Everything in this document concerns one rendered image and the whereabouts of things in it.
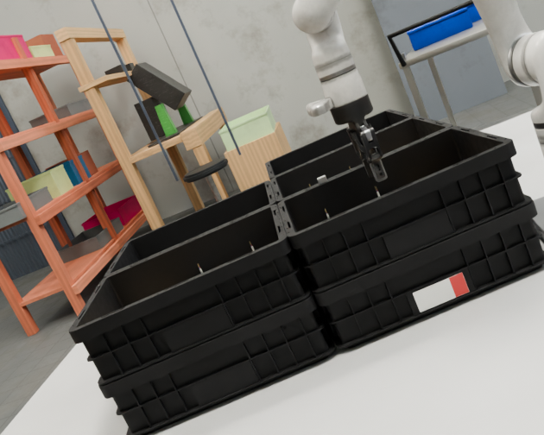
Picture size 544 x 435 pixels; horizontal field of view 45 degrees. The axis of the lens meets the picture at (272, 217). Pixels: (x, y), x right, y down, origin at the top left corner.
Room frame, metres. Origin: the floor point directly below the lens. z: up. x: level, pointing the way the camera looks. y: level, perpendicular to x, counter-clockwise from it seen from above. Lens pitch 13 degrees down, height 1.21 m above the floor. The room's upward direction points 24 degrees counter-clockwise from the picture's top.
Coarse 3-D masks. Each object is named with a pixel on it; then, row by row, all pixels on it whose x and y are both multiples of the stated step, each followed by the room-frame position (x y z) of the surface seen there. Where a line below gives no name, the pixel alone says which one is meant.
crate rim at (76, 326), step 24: (192, 240) 1.33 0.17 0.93; (288, 240) 1.05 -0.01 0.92; (144, 264) 1.32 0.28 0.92; (240, 264) 1.03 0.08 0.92; (96, 288) 1.27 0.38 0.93; (168, 288) 1.04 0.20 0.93; (192, 288) 1.03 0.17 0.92; (120, 312) 1.04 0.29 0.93; (144, 312) 1.04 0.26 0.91; (72, 336) 1.05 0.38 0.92; (96, 336) 1.04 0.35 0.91
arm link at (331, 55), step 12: (336, 12) 1.22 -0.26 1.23; (336, 24) 1.22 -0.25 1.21; (312, 36) 1.23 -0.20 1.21; (324, 36) 1.22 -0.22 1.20; (336, 36) 1.21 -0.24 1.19; (312, 48) 1.23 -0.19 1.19; (324, 48) 1.18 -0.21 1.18; (336, 48) 1.17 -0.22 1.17; (348, 48) 1.19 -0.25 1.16; (324, 60) 1.18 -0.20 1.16; (336, 60) 1.17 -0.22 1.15; (348, 60) 1.18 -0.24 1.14; (324, 72) 1.18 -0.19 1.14; (336, 72) 1.17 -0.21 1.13
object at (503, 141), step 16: (448, 128) 1.31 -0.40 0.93; (464, 128) 1.25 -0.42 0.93; (416, 144) 1.30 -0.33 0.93; (512, 144) 1.02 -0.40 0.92; (384, 160) 1.30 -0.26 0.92; (464, 160) 1.03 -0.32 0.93; (480, 160) 1.01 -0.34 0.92; (496, 160) 1.01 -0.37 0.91; (432, 176) 1.02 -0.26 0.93; (448, 176) 1.02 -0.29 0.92; (464, 176) 1.01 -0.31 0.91; (304, 192) 1.31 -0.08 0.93; (400, 192) 1.02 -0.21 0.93; (416, 192) 1.02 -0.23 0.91; (352, 208) 1.03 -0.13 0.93; (368, 208) 1.02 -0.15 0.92; (384, 208) 1.02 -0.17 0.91; (288, 224) 1.16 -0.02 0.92; (320, 224) 1.02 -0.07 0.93; (336, 224) 1.02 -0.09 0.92; (352, 224) 1.02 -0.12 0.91; (304, 240) 1.03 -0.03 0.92
